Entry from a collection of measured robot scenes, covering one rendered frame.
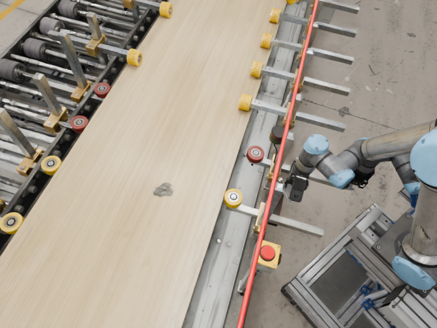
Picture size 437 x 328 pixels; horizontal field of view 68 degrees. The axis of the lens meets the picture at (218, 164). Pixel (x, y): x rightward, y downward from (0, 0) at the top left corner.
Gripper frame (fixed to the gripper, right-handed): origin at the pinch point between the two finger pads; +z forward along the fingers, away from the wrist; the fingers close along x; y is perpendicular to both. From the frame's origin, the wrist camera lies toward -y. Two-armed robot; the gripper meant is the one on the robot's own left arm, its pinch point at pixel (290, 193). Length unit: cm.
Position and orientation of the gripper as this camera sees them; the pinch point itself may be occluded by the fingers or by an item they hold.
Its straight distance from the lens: 141.6
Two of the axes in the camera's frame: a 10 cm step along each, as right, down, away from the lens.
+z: -0.7, 5.2, 8.5
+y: 2.9, -8.1, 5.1
